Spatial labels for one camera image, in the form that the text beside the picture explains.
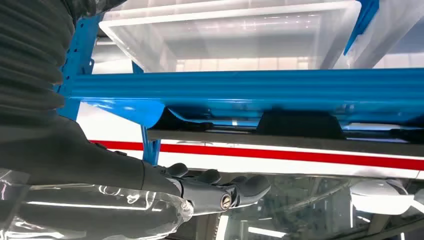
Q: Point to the white plastic bin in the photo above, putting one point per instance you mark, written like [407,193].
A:
[215,33]
[391,33]

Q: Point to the white car with red stripe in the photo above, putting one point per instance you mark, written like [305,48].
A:
[265,165]

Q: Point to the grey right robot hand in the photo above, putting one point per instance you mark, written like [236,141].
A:
[82,159]

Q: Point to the blue metal shelf rack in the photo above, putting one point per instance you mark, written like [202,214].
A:
[232,89]

